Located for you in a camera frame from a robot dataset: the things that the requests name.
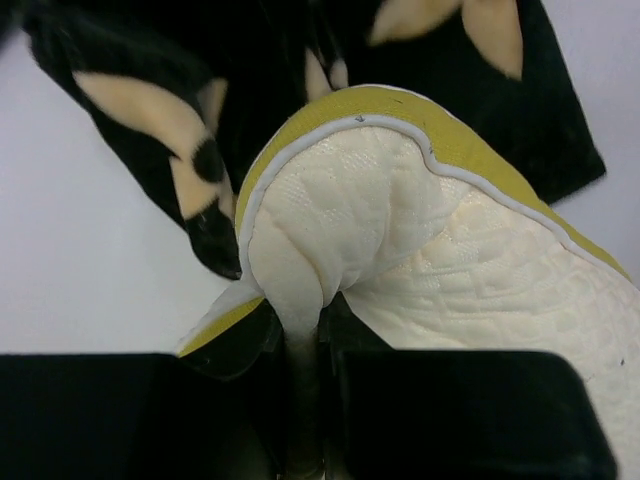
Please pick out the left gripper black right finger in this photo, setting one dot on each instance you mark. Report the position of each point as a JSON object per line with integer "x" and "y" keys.
{"x": 397, "y": 413}

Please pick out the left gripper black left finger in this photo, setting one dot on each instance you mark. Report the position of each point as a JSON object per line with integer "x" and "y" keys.
{"x": 216, "y": 413}

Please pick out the cream pillow with yellow edge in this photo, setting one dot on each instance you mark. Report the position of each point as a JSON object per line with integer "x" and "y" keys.
{"x": 381, "y": 195}

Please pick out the black floral plush pillowcase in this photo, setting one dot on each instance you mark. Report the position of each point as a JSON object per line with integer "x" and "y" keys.
{"x": 187, "y": 93}

